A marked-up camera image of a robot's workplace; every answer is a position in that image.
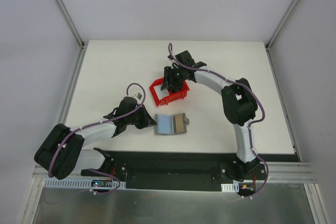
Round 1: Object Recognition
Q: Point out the red plastic bin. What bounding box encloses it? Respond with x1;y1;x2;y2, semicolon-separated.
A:
149;78;190;106

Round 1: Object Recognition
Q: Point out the grey leather card holder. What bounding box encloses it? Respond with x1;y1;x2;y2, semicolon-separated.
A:
154;113;190;136

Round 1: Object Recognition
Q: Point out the gold credit card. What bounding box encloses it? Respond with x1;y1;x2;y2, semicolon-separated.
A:
174;114;184;134

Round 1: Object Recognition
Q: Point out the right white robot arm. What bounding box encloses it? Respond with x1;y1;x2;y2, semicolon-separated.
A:
161;44;257;179

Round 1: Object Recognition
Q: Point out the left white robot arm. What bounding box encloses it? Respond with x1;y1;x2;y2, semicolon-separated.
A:
34;96;157;180

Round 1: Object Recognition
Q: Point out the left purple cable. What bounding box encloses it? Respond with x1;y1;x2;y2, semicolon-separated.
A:
48;83;146;196

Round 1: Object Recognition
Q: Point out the purple cable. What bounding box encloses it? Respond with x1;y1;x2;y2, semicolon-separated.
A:
48;83;146;196
167;42;270;200

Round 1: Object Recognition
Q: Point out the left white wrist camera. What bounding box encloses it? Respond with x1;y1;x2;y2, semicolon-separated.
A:
133;92;143;102

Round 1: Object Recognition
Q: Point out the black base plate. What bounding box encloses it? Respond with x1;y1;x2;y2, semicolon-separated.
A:
81;150;267;191

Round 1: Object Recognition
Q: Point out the left white cable duct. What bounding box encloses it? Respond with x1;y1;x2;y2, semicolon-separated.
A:
44;178;126;190

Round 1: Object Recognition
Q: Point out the white cable duct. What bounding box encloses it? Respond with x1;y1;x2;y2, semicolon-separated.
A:
220;182;239;193
44;178;126;190

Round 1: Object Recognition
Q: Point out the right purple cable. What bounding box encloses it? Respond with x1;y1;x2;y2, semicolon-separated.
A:
167;42;270;200

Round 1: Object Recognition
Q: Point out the right white cable duct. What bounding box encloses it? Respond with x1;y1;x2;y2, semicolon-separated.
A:
220;182;239;193

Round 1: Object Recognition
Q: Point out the left aluminium frame post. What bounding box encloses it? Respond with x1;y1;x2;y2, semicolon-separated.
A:
39;0;89;50

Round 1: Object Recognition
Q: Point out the aluminium frame post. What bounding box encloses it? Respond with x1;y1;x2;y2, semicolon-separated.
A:
39;0;89;50
264;0;320;51

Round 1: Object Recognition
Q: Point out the aluminium front rail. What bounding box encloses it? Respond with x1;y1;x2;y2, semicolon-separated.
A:
33;162;316;183

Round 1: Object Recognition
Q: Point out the right aluminium frame post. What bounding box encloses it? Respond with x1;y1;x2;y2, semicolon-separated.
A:
264;0;320;51

